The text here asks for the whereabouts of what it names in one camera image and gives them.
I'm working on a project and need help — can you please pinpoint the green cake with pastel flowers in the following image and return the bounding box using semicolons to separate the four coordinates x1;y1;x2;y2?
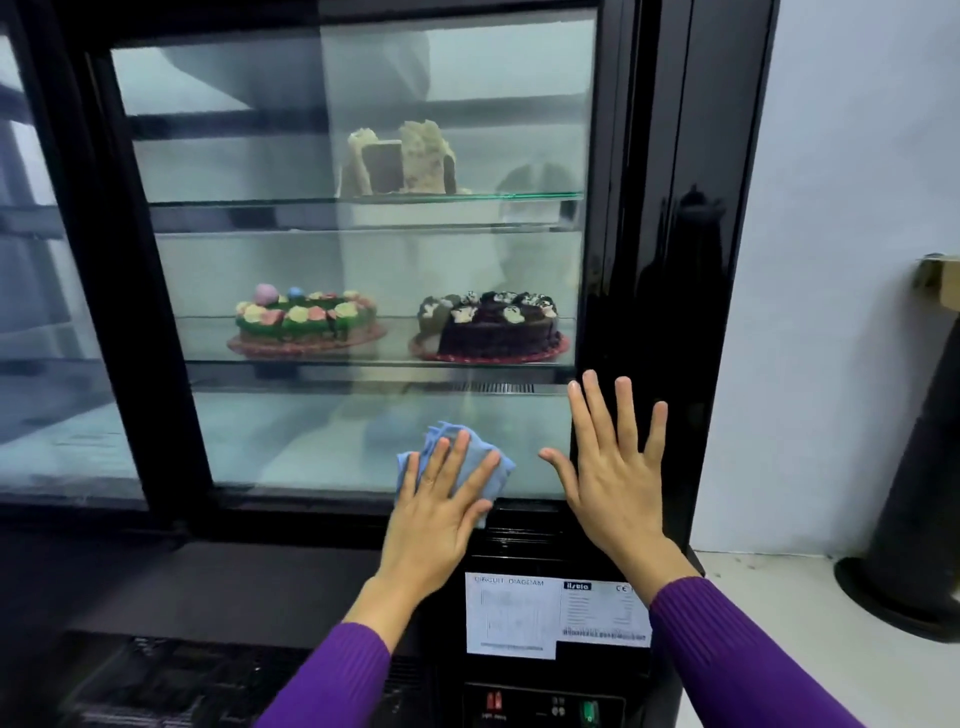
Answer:
234;283;378;347

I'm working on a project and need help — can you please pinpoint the person's left hand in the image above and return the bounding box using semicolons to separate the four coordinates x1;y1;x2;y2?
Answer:
378;430;502;597

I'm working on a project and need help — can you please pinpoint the person's left forearm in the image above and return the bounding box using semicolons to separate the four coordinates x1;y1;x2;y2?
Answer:
255;570;444;728

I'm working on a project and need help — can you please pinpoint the brown cardboard box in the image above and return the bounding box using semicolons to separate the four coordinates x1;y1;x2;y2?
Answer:
912;254;960;313

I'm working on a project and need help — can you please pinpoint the black flared stand base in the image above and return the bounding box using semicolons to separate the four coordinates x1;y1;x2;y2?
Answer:
834;309;960;644

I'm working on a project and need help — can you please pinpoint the person's right hand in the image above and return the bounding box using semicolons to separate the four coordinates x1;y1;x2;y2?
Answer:
538;369;699;591

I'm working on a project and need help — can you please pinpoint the dark chocolate cake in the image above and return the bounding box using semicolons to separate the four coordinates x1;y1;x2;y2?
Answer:
417;290;562;358

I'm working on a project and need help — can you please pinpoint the red round cake board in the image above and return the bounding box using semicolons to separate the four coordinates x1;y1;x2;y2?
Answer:
408;333;572;366
227;322;390;360

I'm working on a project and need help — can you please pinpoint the white diagram label sticker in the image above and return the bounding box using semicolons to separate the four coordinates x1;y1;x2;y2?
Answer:
465;573;653;662

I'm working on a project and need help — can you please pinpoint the blue cleaning cloth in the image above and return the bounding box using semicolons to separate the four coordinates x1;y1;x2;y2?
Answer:
396;421;517;531

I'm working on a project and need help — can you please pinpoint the sliding glass fridge door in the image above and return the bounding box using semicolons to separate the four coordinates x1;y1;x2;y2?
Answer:
86;7;601;513

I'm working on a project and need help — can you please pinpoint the black fridge vent grille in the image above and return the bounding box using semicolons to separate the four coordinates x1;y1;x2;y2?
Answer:
58;632;438;728

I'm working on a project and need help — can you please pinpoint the black cake display fridge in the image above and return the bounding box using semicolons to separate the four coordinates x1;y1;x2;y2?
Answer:
0;0;781;728

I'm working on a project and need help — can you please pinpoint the black fridge control panel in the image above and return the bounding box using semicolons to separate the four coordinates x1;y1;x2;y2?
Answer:
460;681;628;728

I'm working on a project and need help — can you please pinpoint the person's right forearm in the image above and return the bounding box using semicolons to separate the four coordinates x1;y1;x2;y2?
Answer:
626;556;865;728

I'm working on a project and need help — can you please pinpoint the cut white frosted cake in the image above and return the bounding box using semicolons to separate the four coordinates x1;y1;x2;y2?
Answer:
341;120;461;198

